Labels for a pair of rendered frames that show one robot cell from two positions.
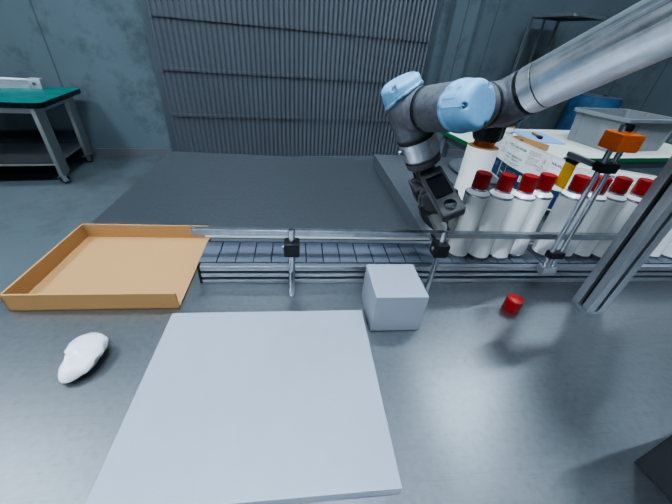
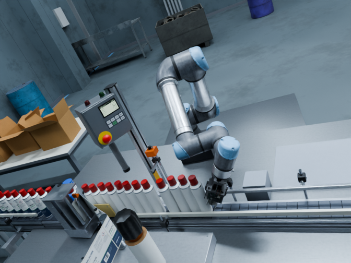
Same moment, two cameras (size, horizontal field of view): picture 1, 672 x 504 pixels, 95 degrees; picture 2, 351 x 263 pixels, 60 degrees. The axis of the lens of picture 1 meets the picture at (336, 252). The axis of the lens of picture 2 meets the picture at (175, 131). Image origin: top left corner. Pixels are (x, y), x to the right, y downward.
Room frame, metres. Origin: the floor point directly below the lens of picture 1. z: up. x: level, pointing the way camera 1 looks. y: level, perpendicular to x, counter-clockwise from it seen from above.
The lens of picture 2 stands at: (1.41, 0.36, 1.82)
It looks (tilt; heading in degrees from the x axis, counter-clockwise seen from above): 27 degrees down; 220
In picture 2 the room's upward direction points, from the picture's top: 24 degrees counter-clockwise
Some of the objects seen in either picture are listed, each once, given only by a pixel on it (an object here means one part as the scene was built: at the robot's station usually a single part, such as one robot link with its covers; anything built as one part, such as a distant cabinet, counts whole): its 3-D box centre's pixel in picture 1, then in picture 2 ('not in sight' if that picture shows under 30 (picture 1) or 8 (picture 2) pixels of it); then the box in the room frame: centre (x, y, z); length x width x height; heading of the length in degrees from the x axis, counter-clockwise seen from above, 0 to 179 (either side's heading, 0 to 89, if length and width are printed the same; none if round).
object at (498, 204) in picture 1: (491, 217); (189, 194); (0.65, -0.35, 0.98); 0.05 x 0.05 x 0.20
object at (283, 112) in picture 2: not in sight; (227, 148); (0.11, -0.41, 0.81); 0.90 x 0.90 x 0.04; 17
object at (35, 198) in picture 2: not in sight; (40, 202); (0.79, -1.30, 0.98); 0.05 x 0.05 x 0.20
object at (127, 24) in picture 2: not in sight; (109, 47); (-5.17, -6.03, 0.54); 2.17 x 0.79 x 1.07; 107
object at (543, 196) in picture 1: (529, 216); (167, 197); (0.67, -0.45, 0.98); 0.05 x 0.05 x 0.20
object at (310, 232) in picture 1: (446, 234); (218, 192); (0.60, -0.24, 0.96); 1.07 x 0.01 x 0.01; 99
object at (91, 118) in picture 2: not in sight; (104, 119); (0.61, -0.64, 1.38); 0.17 x 0.10 x 0.19; 154
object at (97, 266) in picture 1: (125, 261); not in sight; (0.53, 0.47, 0.85); 0.30 x 0.26 x 0.04; 99
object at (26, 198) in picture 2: not in sight; (31, 203); (0.81, -1.37, 0.98); 0.05 x 0.05 x 0.20
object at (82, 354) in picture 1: (82, 354); not in sight; (0.29, 0.39, 0.85); 0.08 x 0.07 x 0.04; 153
